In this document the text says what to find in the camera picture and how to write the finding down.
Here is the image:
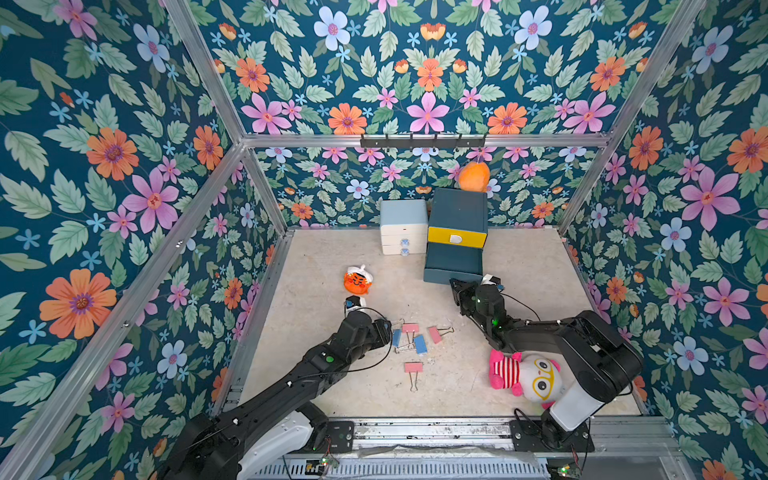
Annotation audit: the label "orange tiger toy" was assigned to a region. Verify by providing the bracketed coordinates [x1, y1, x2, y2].
[343, 265, 373, 296]

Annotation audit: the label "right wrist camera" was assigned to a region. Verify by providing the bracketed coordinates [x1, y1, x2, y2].
[481, 274, 503, 289]

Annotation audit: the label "black hook rail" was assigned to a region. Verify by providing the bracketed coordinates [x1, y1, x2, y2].
[359, 134, 487, 150]

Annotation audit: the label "dark teal drawer cabinet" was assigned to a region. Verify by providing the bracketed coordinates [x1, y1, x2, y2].
[425, 188, 490, 283]

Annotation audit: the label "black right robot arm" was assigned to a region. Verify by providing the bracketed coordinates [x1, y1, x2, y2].
[450, 277, 643, 441]

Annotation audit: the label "blue binder clip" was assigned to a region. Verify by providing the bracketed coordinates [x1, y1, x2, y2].
[392, 328, 402, 349]
[413, 335, 428, 355]

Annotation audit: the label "pink binder clip bottom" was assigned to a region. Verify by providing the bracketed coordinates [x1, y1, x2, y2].
[404, 362, 424, 392]

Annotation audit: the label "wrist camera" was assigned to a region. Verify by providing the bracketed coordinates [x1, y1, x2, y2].
[481, 274, 503, 289]
[344, 295, 366, 315]

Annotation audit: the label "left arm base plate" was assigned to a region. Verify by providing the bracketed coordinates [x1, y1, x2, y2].
[309, 421, 355, 454]

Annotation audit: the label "orange plush ball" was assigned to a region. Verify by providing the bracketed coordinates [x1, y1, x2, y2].
[457, 162, 490, 193]

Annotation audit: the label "pink striped plush doll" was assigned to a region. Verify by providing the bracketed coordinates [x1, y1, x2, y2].
[488, 350, 566, 408]

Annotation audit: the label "light blue white mini drawers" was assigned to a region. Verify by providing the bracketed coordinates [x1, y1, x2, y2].
[380, 199, 428, 256]

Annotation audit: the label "dark teal drawer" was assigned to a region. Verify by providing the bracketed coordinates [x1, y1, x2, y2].
[423, 243, 483, 285]

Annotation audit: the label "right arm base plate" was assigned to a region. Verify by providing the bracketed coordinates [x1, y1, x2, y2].
[509, 418, 595, 453]

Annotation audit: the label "pink binder clip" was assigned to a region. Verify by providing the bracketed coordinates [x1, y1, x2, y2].
[404, 362, 424, 392]
[427, 326, 455, 345]
[401, 323, 420, 345]

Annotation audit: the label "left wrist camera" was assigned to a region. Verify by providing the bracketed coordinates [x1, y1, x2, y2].
[344, 295, 366, 315]

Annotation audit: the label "yellow top drawer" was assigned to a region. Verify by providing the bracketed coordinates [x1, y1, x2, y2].
[427, 226, 488, 249]

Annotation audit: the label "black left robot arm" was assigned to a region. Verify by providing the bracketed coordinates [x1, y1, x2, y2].
[156, 307, 392, 479]

